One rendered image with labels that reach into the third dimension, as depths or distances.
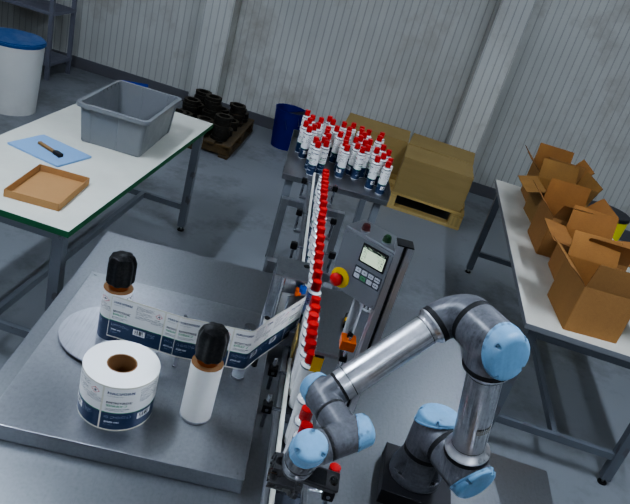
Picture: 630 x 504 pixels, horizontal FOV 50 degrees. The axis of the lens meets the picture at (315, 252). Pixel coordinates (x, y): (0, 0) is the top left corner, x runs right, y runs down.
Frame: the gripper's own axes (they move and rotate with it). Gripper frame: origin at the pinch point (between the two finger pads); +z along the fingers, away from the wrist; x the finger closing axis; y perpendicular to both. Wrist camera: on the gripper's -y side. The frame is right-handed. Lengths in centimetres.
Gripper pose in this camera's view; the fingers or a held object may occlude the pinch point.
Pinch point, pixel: (291, 487)
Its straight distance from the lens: 177.7
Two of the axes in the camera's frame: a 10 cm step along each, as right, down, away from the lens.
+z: -2.0, 5.3, 8.3
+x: -1.7, 8.1, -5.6
